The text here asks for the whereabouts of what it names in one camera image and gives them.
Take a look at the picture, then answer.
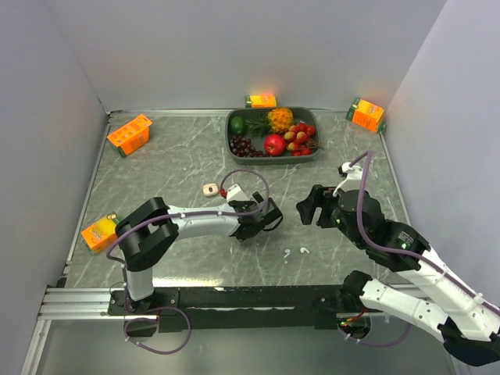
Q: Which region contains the dark grey fruit tray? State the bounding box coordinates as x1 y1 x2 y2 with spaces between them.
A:
225 107 321 166

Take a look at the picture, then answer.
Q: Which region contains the green lime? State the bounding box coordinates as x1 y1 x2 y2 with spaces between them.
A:
230 116 246 135

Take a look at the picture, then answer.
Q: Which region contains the orange juice box far left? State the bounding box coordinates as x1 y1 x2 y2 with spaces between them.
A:
107 114 152 158

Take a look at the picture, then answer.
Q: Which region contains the orange juice box far right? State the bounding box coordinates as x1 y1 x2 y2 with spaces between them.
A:
345 98 386 134

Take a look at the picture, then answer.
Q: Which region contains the pink earbuds charging case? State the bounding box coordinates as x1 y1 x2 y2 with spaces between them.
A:
202 183 220 198

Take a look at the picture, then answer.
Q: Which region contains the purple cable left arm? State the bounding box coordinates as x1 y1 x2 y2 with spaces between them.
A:
105 168 272 309

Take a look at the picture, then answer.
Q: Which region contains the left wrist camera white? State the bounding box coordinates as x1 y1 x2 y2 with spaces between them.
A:
220 184 249 202

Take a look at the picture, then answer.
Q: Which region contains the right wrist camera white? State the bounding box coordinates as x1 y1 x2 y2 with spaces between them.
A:
333 162 363 197

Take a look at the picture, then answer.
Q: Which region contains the small pineapple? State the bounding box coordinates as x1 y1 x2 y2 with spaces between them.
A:
245 107 295 135

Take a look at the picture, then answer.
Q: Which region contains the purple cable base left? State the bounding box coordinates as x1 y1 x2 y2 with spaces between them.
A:
123 306 192 355

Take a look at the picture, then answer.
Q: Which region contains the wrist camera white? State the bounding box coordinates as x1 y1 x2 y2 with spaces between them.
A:
220 184 249 202
333 162 363 197

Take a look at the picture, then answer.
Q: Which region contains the orange juice box near left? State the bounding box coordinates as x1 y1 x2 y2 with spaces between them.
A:
81 212 120 255

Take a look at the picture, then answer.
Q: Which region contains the dark purple grape bunch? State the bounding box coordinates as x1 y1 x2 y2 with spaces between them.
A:
229 135 269 158

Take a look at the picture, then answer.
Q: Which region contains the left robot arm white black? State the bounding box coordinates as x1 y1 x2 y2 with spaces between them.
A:
115 184 283 314

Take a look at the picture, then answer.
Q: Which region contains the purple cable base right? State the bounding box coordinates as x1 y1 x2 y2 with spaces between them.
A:
338 321 412 348

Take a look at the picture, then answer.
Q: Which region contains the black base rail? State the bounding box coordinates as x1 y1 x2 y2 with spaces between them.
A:
108 285 364 333

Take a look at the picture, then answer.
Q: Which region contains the purple cable base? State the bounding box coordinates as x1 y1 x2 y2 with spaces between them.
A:
123 306 192 355
338 321 412 348

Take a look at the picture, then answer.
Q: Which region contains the orange juice box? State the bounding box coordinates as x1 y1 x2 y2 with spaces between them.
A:
245 95 277 108
345 98 386 134
107 114 152 158
81 212 120 255

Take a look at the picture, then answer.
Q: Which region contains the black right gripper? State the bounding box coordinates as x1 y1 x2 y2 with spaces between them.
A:
295 184 366 248

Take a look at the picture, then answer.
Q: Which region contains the red apple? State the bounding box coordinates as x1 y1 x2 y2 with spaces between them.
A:
264 134 286 156

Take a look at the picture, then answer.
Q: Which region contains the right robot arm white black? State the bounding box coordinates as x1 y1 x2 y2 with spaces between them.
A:
296 184 499 366

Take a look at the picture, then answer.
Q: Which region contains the orange juice box back centre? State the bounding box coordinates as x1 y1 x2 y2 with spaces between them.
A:
245 95 277 108

